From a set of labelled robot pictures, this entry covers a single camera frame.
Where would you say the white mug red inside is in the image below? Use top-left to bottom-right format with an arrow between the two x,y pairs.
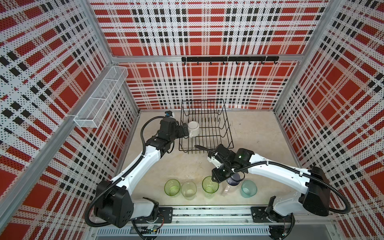
188,121 -> 200,138

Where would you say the pink mug purple inside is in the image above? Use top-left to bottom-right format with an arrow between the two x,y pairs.
222,173 -> 245,196

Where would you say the black wire dish rack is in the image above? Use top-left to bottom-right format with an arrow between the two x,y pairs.
179,99 -> 234,154

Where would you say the teal textured glass cup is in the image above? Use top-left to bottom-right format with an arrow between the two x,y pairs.
241,180 -> 258,198

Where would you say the green patterned glass cup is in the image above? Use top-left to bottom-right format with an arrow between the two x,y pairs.
202,176 -> 220,199

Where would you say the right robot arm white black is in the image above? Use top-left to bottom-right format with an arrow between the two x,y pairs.
208,145 -> 352,222

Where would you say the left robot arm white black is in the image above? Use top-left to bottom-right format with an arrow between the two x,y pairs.
84,116 -> 189,228

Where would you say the pale green glass cup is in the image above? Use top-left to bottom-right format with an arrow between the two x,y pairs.
181,181 -> 197,201

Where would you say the green glass cup leftmost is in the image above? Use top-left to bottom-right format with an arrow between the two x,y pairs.
164,179 -> 181,197

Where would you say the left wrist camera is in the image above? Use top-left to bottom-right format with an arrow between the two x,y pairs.
165,111 -> 174,118

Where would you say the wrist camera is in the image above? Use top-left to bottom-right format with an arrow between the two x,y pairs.
208,156 -> 222,169
165,111 -> 174,118

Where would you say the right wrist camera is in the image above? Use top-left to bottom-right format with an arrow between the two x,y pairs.
208,156 -> 222,169

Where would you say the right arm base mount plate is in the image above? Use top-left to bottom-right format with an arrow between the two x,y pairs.
251,207 -> 292,223

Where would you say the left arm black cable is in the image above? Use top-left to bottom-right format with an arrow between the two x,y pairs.
83,115 -> 167,228

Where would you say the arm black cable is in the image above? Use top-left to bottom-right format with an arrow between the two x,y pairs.
194,144 -> 352,215
83,115 -> 167,228

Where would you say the black wall hook rail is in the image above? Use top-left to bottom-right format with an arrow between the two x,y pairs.
181,56 -> 280,63

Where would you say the white mesh wall basket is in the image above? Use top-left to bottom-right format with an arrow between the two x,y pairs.
74,66 -> 128,128

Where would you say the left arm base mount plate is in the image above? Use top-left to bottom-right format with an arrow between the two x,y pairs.
134,207 -> 174,224

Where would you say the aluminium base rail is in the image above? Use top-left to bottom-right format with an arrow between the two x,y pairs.
86,205 -> 337,239

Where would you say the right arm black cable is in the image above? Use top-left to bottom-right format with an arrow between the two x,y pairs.
194,144 -> 352,215

